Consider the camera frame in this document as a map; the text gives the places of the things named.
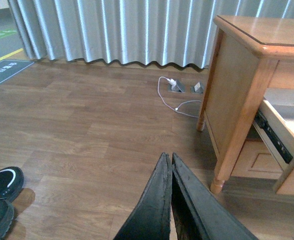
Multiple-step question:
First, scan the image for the metal floor socket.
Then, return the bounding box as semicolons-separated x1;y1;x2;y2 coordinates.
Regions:
167;79;185;93
190;81;204;94

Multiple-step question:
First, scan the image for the wooden nightstand frame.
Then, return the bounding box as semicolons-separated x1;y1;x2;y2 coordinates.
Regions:
197;15;294;194

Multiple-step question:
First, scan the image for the right metal floor socket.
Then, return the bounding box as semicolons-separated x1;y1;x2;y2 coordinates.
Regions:
190;81;204;94

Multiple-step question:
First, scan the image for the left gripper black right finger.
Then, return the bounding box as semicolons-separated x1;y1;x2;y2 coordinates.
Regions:
172;153;257;240

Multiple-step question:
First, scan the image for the wooden drawer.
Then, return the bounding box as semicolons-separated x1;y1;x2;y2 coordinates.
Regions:
252;98;294;197
231;140;282;180

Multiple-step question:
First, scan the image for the grey pleated curtain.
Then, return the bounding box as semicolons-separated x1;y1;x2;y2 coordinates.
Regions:
8;0;294;68

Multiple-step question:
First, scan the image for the white cable with plug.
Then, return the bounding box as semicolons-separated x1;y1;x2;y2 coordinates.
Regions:
158;76;202;118

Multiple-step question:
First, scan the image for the left metal floor socket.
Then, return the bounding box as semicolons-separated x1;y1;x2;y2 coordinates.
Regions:
167;79;185;93

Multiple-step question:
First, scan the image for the upper black sneaker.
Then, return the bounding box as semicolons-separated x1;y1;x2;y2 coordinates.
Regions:
0;166;24;202

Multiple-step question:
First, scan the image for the grey floor sign sticker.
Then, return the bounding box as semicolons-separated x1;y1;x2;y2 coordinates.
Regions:
0;59;34;84

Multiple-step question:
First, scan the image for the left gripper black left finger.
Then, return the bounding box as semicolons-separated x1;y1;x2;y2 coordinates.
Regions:
114;152;172;240

